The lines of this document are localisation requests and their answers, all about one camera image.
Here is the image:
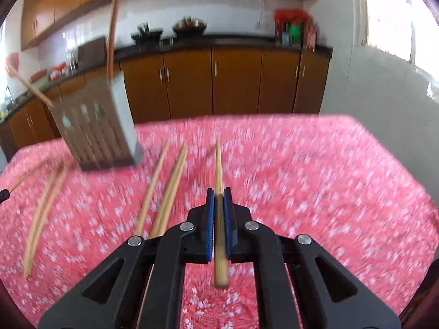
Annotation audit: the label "red floral tablecloth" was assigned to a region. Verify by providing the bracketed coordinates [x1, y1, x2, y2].
[0, 113, 439, 329]

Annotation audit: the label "black wok with handle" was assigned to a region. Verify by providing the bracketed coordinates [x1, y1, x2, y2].
[131, 23, 164, 47]

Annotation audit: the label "wok with metal lid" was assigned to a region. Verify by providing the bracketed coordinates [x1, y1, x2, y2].
[172, 16, 208, 37]

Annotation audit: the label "red plastic bag over bottles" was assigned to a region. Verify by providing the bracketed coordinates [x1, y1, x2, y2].
[273, 8, 310, 25]

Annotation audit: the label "bright side window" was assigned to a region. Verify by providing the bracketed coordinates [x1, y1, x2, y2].
[364, 0, 439, 90]

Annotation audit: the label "wooden lower kitchen cabinets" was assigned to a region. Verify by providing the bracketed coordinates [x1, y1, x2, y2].
[0, 47, 330, 160]

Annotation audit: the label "black kitchen countertop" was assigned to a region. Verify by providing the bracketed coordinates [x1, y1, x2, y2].
[0, 34, 334, 124]

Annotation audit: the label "wooden upper cabinet unit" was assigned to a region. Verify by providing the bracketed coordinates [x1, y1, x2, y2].
[21, 0, 130, 51]

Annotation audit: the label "red sauce bottle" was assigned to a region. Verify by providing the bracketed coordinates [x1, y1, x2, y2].
[303, 21, 318, 51]

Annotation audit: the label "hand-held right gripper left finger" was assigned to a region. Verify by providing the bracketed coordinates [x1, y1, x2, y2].
[38, 188, 216, 329]

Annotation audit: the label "green bottle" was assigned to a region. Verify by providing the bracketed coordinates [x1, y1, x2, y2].
[290, 22, 303, 46]

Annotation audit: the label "grey perforated chopstick holder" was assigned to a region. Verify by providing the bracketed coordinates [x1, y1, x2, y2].
[48, 70, 142, 172]

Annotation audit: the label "long wooden chopstick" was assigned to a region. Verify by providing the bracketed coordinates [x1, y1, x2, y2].
[149, 143, 187, 240]
[22, 168, 60, 278]
[158, 149, 189, 239]
[27, 164, 70, 279]
[9, 164, 52, 192]
[213, 139, 230, 289]
[107, 0, 125, 82]
[5, 62, 55, 107]
[133, 139, 171, 237]

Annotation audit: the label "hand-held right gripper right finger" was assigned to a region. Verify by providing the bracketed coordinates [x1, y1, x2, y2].
[223, 187, 402, 329]

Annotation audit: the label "dark wooden cutting board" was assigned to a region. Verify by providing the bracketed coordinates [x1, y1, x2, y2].
[77, 38, 108, 68]

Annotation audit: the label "red plastic bag on wall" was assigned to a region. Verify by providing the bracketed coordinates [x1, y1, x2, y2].
[5, 52, 23, 75]

